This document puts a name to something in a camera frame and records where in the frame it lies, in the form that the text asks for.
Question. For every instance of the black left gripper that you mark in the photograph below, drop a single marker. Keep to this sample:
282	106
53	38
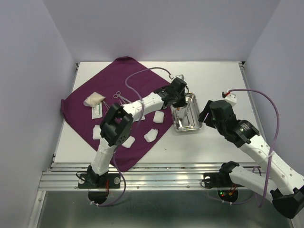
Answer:
182	103

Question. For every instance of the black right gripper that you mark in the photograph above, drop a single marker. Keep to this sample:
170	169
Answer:
203	115

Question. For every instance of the hemostat forceps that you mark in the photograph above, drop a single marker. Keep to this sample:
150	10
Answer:
106	105
187	112

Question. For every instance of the suture packet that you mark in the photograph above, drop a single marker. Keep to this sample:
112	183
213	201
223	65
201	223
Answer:
97	111

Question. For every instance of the bag of cotton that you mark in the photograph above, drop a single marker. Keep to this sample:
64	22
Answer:
93	100

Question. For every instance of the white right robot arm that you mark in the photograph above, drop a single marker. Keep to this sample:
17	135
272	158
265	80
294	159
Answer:
281	185

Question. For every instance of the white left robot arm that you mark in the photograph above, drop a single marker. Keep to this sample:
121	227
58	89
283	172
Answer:
117	123

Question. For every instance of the surgical scissors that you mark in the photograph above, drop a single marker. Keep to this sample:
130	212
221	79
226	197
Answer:
118	95

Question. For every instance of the steel tray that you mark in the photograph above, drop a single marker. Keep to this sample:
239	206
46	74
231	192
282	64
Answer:
193	115

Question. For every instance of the gauze pad middle right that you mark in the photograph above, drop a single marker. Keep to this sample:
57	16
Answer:
158	117

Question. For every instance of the gauze pad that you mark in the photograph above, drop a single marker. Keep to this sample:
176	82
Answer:
128	143
151	135
158	117
96	132

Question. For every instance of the gauze pad bottom right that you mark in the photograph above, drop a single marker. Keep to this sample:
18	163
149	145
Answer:
151	135

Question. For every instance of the purple cloth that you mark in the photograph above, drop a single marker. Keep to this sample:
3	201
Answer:
133	80

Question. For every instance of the gauze pad bottom centre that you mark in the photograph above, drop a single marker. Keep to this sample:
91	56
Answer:
128	143

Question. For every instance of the gauze pad far left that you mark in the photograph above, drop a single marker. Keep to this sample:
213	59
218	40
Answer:
96	132

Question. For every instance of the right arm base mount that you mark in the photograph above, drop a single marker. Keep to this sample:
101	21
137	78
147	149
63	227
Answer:
227	190

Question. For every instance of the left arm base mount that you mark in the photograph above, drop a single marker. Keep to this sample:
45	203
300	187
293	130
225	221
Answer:
99	186

